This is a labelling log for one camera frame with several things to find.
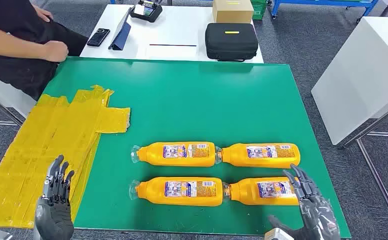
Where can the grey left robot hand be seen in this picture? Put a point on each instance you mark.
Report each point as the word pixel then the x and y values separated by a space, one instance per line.
pixel 53 218

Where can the orange bottle with clear cap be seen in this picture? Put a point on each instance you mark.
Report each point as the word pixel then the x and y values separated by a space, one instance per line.
pixel 245 192
pixel 154 155
pixel 237 156
pixel 154 192

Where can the blue metal storage rack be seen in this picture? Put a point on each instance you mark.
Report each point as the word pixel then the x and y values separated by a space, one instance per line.
pixel 323 2

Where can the green plastic crate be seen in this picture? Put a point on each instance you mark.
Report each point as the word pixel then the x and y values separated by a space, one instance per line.
pixel 259 10

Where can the person's right hand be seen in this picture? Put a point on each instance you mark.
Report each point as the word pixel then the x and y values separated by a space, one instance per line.
pixel 56 51

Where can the black handheld controller with screen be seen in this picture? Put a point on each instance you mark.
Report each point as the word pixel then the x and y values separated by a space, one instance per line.
pixel 146 12

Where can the person's right forearm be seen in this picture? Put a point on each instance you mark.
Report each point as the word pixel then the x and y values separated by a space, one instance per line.
pixel 12 43

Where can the white bench with metal leg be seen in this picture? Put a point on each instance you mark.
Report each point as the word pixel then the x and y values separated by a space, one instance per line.
pixel 2 96

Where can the tablet with blue cover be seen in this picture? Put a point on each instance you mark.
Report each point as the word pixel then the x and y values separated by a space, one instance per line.
pixel 121 36

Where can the thin black stick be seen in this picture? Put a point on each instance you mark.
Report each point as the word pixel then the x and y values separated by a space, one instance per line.
pixel 172 45

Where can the black smartphone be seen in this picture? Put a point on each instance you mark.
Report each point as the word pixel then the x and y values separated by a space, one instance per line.
pixel 98 37

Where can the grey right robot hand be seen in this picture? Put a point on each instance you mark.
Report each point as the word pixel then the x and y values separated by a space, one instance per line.
pixel 316 215

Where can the brown cardboard box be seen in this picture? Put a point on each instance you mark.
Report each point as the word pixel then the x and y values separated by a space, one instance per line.
pixel 232 11

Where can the yellow tape patch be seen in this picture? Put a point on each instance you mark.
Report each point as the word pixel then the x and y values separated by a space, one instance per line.
pixel 48 132

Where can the white side table, metal legs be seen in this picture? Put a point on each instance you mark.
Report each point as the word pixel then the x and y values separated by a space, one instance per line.
pixel 363 73

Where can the black zipper case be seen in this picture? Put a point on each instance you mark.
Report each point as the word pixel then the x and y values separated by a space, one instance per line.
pixel 230 43

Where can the person's left hand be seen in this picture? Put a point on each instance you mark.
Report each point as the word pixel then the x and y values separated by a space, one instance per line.
pixel 45 15

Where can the person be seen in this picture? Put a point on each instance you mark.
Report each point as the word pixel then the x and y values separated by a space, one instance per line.
pixel 12 13

